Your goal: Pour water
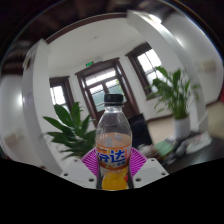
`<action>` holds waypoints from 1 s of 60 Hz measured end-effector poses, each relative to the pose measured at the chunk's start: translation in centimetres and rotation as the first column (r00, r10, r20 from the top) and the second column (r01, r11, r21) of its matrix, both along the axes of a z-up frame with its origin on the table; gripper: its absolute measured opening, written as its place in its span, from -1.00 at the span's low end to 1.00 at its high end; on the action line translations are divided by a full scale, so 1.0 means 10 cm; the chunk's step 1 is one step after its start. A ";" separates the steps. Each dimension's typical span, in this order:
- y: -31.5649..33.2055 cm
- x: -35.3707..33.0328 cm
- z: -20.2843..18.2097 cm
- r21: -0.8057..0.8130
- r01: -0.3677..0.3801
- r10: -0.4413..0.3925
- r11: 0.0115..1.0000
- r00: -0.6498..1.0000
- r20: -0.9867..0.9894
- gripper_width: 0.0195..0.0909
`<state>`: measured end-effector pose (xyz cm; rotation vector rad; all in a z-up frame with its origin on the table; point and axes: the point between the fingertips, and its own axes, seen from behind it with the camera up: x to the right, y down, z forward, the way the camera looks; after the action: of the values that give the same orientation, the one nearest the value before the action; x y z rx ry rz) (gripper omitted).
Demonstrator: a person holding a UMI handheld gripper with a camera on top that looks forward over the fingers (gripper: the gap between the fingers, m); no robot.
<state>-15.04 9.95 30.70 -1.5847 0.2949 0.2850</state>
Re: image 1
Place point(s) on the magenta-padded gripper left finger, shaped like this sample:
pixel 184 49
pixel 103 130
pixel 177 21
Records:
pixel 77 172

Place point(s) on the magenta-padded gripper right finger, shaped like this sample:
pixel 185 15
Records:
pixel 150 171

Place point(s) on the orange soda plastic bottle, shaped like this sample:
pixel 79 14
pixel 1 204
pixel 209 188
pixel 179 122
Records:
pixel 113 160

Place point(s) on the green notebook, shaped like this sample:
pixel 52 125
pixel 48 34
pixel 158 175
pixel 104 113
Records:
pixel 164 148

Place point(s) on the potted plant in white pot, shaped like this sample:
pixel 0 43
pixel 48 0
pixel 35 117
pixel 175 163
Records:
pixel 78 136
pixel 176 93

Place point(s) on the grey ball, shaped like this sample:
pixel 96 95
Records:
pixel 180 149

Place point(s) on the black chair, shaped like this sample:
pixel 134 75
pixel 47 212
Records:
pixel 140 131

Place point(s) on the white printed booklet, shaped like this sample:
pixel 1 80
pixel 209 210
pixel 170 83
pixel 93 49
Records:
pixel 199 141

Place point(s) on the dark wooden framed window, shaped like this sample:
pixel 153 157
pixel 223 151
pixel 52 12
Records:
pixel 59 95
pixel 148 63

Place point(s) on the dark wooden double door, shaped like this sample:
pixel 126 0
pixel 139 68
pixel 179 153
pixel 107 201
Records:
pixel 100 86

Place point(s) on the green exit sign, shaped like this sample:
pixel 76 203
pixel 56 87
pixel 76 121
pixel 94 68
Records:
pixel 89 63

